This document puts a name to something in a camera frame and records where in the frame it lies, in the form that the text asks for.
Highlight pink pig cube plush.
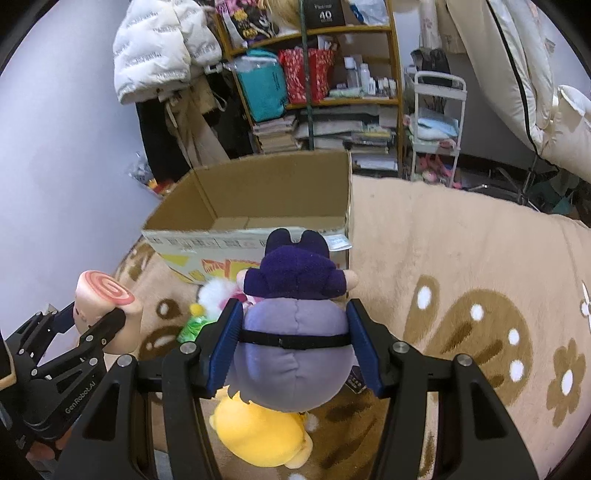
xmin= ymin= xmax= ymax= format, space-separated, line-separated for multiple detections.
xmin=73 ymin=270 xmax=143 ymax=354

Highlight green tissue pack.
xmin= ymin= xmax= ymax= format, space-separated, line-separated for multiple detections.
xmin=176 ymin=316 xmax=214 ymax=344

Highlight yellow dog plush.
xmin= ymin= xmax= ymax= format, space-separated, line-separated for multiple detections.
xmin=209 ymin=388 xmax=314 ymax=469

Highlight white fluffy plush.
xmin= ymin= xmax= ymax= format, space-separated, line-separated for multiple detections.
xmin=189 ymin=277 xmax=240 ymax=321

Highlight purple round plush doll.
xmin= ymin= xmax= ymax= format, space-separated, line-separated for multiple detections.
xmin=226 ymin=228 xmax=359 ymax=413

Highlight pink bear plush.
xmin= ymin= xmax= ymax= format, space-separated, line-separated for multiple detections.
xmin=229 ymin=290 xmax=263 ymax=311

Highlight beige patterned blanket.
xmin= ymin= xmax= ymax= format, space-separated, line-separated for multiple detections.
xmin=114 ymin=176 xmax=590 ymax=479

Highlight plastic bag of toys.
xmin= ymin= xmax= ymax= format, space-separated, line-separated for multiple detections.
xmin=127 ymin=152 xmax=176 ymax=199

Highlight cardboard box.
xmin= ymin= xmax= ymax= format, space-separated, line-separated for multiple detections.
xmin=142 ymin=150 xmax=352 ymax=285

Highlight beige trench coat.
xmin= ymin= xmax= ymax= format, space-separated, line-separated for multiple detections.
xmin=163 ymin=75 xmax=230 ymax=168

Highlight stack of books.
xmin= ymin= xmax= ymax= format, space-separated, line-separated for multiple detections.
xmin=252 ymin=115 xmax=301 ymax=154

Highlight white puffer jacket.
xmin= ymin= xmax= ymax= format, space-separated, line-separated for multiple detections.
xmin=112 ymin=0 xmax=222 ymax=105

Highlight pile of papers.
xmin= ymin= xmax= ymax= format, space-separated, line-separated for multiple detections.
xmin=294 ymin=104 xmax=399 ymax=175

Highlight white rolling cart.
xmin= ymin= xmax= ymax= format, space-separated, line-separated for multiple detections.
xmin=405 ymin=70 xmax=468 ymax=189

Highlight green pole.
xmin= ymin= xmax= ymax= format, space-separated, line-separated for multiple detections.
xmin=300 ymin=0 xmax=315 ymax=151

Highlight teal bag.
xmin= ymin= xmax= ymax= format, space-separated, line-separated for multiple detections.
xmin=230 ymin=49 xmax=287 ymax=123

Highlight black pink tote bag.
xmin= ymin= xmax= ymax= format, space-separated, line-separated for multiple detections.
xmin=215 ymin=0 xmax=279 ymax=48

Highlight wooden shelf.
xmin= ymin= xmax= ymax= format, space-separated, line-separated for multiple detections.
xmin=214 ymin=1 xmax=404 ymax=173

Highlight red gift bag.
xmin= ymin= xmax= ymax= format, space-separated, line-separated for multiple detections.
xmin=279 ymin=48 xmax=335 ymax=104

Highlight cream gaming chair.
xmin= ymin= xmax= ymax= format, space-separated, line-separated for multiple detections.
xmin=446 ymin=1 xmax=590 ymax=182

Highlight blonde wig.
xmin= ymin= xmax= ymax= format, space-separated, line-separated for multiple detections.
xmin=259 ymin=0 xmax=301 ymax=30

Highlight black box with 40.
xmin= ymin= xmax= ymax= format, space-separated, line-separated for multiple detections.
xmin=304 ymin=0 xmax=346 ymax=29

